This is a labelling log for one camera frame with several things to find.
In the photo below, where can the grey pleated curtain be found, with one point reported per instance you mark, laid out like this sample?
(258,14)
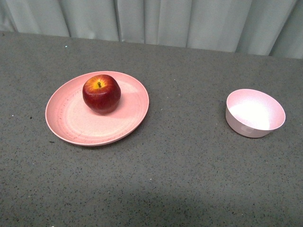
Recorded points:
(262,27)

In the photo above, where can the pink round bowl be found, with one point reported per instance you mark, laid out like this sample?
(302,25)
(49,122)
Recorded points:
(252,113)

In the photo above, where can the red yellow apple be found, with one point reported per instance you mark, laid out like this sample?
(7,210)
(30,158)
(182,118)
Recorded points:
(101,93)

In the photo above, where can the pink round plate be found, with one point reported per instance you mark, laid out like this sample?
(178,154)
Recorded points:
(69,118)

